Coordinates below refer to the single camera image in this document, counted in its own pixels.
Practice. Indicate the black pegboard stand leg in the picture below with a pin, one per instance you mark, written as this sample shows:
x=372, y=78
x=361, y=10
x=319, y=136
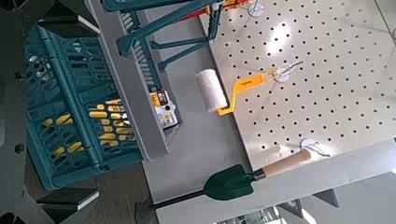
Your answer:
x=141, y=211

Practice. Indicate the dark triangular panel bracket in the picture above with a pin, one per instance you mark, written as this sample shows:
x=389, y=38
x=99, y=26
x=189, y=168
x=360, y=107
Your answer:
x=327, y=197
x=292, y=207

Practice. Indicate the grey teal folding crate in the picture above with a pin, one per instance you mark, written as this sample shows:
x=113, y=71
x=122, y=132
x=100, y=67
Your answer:
x=124, y=93

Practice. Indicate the white pegboard hook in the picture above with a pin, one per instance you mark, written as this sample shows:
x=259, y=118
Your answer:
x=284, y=74
x=308, y=144
x=256, y=9

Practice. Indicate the white perforated pegboard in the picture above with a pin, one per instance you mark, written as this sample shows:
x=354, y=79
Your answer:
x=311, y=93

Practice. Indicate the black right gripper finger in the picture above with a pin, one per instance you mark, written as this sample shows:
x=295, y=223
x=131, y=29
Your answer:
x=73, y=20
x=70, y=200

